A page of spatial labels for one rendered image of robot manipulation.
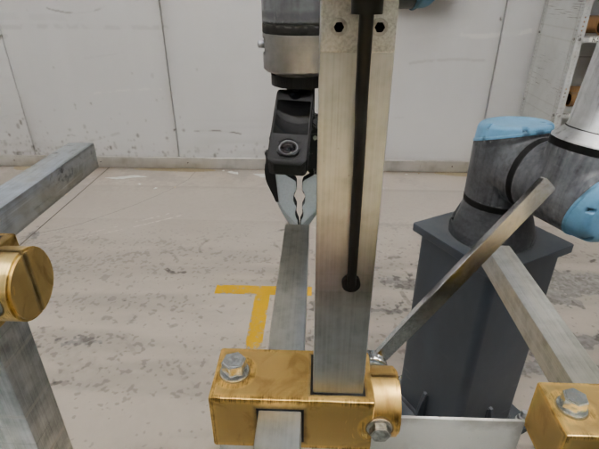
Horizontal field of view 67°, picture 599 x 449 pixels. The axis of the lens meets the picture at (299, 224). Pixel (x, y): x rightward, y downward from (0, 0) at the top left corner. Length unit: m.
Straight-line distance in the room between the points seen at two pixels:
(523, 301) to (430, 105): 2.60
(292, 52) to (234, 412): 0.37
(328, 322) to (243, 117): 2.79
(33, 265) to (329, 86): 0.23
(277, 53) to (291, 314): 0.29
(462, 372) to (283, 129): 0.85
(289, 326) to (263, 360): 0.05
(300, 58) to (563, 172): 0.55
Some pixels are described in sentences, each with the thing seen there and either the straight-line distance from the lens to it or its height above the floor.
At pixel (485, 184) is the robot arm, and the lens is 1.05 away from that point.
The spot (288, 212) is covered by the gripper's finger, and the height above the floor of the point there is 0.85.
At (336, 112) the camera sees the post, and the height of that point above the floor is 1.07.
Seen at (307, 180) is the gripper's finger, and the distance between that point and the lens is 0.60.
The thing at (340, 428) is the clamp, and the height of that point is 0.84.
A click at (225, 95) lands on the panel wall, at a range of 3.03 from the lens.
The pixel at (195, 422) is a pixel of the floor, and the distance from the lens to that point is 1.46.
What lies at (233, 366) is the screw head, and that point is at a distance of 0.34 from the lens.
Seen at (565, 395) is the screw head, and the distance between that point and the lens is 0.41.
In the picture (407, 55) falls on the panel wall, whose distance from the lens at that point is 2.98.
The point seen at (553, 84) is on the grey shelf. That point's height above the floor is 0.65.
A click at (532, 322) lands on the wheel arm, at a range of 0.50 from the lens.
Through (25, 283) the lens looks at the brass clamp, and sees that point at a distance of 0.35.
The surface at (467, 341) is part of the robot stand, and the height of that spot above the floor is 0.38.
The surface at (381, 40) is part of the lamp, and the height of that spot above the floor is 1.10.
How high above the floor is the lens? 1.12
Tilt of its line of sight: 28 degrees down
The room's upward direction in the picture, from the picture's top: straight up
